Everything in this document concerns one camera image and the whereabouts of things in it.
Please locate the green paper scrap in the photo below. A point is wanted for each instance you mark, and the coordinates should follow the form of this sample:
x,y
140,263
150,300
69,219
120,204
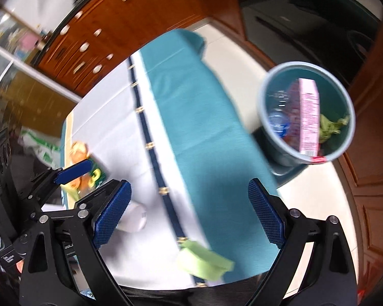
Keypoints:
x,y
203,263

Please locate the brown wooden drawer cabinet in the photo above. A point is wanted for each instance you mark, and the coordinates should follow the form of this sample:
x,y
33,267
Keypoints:
x,y
97,35

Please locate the green vegetable scrap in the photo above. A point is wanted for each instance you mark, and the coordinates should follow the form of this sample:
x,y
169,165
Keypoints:
x,y
329,128

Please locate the clear plastic water bottle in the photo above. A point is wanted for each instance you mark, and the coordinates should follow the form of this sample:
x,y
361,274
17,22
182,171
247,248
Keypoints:
x,y
279,110

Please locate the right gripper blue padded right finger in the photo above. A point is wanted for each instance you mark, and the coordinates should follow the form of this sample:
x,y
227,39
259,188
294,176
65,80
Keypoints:
x,y
266,210

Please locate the pink carton box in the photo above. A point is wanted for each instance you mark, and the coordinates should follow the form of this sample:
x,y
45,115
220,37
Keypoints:
x,y
303,134

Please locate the green snack wrapper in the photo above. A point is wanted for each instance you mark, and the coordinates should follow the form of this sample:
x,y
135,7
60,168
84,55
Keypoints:
x,y
94,178

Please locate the orange peel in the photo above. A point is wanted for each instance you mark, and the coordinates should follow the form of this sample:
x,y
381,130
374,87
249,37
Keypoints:
x,y
77,152

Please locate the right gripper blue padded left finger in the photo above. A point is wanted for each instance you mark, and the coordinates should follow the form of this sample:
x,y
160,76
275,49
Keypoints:
x,y
111,212

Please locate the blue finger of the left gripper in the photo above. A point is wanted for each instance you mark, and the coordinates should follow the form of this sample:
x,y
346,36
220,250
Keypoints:
x,y
64,176

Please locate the white floral paper cup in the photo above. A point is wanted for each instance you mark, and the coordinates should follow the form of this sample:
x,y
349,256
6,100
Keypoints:
x,y
134,218

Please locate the teal round trash bin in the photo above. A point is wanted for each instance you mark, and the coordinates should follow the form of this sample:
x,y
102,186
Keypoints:
x,y
335,103

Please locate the striped teal white tablecloth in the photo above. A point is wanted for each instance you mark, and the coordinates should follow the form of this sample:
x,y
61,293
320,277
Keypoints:
x,y
162,121

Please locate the white green plastic bag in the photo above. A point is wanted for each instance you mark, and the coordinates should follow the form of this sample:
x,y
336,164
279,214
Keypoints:
x,y
45,148

